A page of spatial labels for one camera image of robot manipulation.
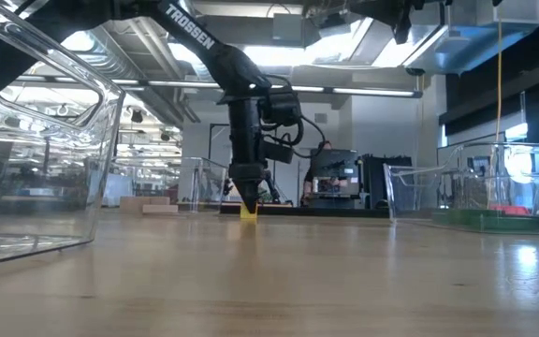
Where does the black low platform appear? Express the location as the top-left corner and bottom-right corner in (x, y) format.
(219, 201), (390, 219)

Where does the black camera cable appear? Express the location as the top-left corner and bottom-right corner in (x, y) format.
(262, 114), (328, 160)

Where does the bright ceiling light panel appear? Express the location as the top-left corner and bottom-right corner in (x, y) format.
(167, 42), (320, 67)

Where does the red object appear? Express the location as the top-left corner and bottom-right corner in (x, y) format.
(490, 204), (532, 217)

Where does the white box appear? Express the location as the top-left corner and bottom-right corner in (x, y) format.
(103, 173), (133, 208)

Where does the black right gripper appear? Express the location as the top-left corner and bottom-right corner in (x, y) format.
(347, 0), (416, 47)

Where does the long ceiling light tube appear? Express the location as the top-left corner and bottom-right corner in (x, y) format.
(269, 82), (326, 94)
(332, 86), (423, 98)
(147, 80), (223, 90)

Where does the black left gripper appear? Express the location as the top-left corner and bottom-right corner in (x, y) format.
(226, 95), (270, 215)

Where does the large silver rectangular duct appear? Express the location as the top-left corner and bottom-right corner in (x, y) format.
(371, 0), (539, 76)

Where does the large black structure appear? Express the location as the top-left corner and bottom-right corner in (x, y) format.
(439, 0), (539, 144)

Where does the black gantry frame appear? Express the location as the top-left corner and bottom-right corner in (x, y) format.
(208, 123), (231, 207)

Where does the short yellow block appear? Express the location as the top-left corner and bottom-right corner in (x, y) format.
(240, 201), (260, 221)

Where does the black equipment cabinet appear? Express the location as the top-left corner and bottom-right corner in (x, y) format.
(310, 148), (360, 210)

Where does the clear plastic bin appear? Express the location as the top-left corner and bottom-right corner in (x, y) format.
(383, 141), (539, 235)
(0, 0), (127, 271)
(109, 156), (231, 212)

